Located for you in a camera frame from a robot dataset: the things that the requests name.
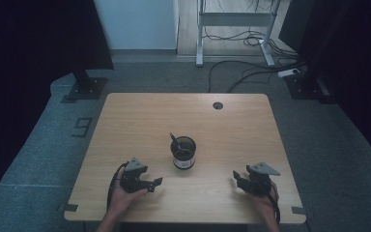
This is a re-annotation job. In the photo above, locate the tangle of black cables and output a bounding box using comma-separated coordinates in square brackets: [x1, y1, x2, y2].
[204, 26, 300, 60]

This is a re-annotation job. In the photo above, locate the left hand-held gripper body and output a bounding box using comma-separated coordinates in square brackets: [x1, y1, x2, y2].
[119, 157, 156, 194]

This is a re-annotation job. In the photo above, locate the white metal desk frame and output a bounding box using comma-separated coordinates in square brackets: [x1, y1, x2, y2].
[195, 0, 282, 69]

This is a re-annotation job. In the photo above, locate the right hand-held gripper cable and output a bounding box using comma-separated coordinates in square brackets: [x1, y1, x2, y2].
[268, 181, 282, 225]

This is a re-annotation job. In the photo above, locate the hand-held gripper cable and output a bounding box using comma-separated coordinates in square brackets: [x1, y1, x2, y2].
[268, 181, 282, 225]
[106, 161, 129, 211]

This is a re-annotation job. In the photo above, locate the black tape piece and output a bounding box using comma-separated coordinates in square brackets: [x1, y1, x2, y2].
[57, 203, 79, 214]

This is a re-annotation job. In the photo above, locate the person's right hand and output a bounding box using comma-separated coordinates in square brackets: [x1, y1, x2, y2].
[248, 183, 280, 220]

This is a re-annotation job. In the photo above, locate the black curtain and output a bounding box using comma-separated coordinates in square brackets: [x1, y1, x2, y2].
[0, 0, 115, 215]
[278, 0, 371, 173]

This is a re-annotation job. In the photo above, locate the blue pen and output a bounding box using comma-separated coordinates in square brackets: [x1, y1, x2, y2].
[169, 132, 184, 153]

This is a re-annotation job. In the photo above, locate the black stand base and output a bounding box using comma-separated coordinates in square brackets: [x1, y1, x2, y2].
[284, 64, 336, 104]
[65, 69, 108, 102]

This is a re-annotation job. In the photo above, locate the left hand-held gripper cable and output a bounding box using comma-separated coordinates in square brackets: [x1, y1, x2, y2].
[106, 161, 129, 211]

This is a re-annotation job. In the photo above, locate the white power strip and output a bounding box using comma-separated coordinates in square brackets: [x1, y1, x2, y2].
[276, 68, 301, 79]

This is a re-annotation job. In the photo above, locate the black floor cable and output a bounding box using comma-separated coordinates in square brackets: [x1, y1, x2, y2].
[207, 59, 305, 94]

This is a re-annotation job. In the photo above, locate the black mesh pen holder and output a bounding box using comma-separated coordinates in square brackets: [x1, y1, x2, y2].
[169, 135, 198, 171]

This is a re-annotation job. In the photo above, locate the person's left hand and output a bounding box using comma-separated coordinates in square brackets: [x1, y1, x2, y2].
[107, 167, 150, 218]

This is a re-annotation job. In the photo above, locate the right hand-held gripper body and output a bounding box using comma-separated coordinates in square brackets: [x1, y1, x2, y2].
[242, 161, 281, 196]

